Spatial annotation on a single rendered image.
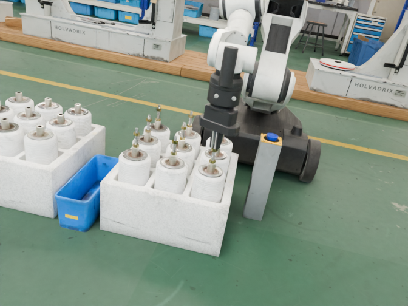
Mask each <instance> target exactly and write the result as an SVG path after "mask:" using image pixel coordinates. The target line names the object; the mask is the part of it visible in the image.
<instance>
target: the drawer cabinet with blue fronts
mask: <svg viewBox="0 0 408 306"><path fill-rule="evenodd" d="M386 21H387V18H383V17H379V16H372V15H365V14H361V13H356V16H355V20H354V22H353V25H352V29H351V32H350V35H349V38H348V41H347V44H346V47H345V50H344V53H343V55H344V56H347V57H349V55H350V51H351V49H352V45H353V41H354V40H353V39H354V37H358V34H360V35H362V36H365V38H367V39H371V40H375V41H380V38H381V35H382V33H383V30H384V27H385V24H386ZM349 23H350V19H349V21H348V24H347V28H346V30H345V33H344V37H343V40H342V42H344V38H345V35H346V33H347V29H348V26H349Z"/></svg>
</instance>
